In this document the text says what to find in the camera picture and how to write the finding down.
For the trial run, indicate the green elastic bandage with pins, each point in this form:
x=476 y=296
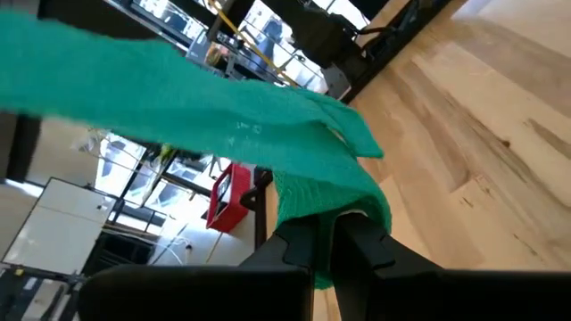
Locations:
x=178 y=102

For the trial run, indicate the white cabinet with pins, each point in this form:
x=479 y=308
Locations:
x=58 y=232

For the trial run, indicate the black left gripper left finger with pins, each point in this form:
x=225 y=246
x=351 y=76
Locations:
x=201 y=294

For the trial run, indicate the red plastic crate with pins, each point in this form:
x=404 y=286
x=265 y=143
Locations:
x=232 y=200

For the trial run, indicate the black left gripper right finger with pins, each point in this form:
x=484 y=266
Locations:
x=446 y=298

